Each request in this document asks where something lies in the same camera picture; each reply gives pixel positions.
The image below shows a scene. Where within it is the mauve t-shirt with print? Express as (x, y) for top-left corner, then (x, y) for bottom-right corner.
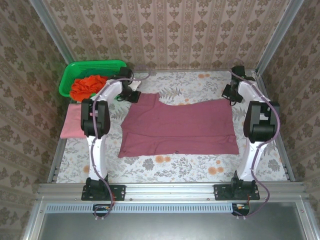
(117, 92), (240, 159)

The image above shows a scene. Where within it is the white slotted cable duct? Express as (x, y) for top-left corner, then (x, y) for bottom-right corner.
(46, 202), (233, 214)

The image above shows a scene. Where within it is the light pink folded t-shirt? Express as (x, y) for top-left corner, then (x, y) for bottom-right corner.
(60, 103), (87, 140)

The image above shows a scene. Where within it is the black controller board with wires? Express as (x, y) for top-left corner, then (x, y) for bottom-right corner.
(92, 203), (113, 217)
(231, 202), (251, 216)

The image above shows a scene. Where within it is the aluminium side rail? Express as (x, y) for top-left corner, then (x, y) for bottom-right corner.
(254, 71), (296, 182)

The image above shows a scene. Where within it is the floral patterned tablecloth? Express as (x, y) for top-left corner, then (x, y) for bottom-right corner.
(56, 69), (289, 185)

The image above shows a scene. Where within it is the aluminium frame post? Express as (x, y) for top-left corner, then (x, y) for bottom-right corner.
(254, 0), (305, 75)
(29, 0), (75, 64)

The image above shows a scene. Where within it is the green plastic basket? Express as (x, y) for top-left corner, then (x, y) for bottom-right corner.
(58, 59), (128, 101)

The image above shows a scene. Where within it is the aluminium frame rail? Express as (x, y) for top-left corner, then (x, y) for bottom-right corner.
(37, 182), (307, 202)

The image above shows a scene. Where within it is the orange-red crumpled t-shirt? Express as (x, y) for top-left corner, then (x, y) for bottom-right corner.
(69, 74), (108, 103)

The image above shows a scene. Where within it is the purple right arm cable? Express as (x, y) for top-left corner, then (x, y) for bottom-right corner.
(229, 58), (281, 221)

